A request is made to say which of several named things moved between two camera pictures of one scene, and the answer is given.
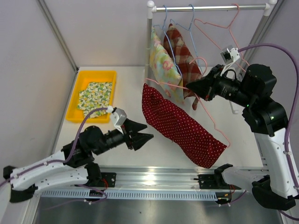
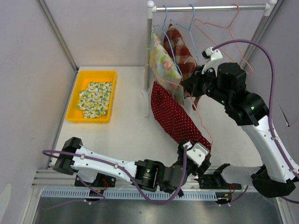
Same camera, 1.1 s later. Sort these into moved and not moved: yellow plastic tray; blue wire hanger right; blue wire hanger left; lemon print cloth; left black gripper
Moved: left black gripper
Not moved: lemon print cloth; blue wire hanger left; blue wire hanger right; yellow plastic tray
